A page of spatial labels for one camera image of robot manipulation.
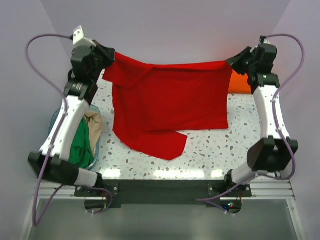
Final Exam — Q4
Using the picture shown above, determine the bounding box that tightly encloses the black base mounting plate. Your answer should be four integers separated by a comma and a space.
74, 179, 253, 213

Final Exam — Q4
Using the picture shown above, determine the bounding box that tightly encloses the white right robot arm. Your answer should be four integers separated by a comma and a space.
222, 41, 299, 197

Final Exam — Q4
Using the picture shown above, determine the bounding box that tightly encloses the beige t shirt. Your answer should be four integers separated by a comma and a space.
84, 110, 104, 156

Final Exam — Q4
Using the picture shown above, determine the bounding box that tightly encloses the red t shirt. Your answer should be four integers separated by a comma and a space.
102, 53, 232, 161

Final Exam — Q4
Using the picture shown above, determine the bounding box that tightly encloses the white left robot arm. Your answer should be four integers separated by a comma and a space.
28, 43, 116, 196

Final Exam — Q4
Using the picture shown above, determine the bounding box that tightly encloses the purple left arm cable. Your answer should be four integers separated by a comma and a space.
25, 34, 113, 227

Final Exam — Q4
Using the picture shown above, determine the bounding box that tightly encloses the folded orange t shirt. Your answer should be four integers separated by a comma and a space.
228, 70, 251, 95

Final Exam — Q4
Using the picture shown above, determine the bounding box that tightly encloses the aluminium frame rail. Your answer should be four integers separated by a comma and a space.
38, 178, 296, 200

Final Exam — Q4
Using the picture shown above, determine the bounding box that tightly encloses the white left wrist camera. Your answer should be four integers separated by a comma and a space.
72, 25, 97, 48

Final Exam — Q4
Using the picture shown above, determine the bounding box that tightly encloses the green t shirt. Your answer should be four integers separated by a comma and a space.
68, 117, 95, 169

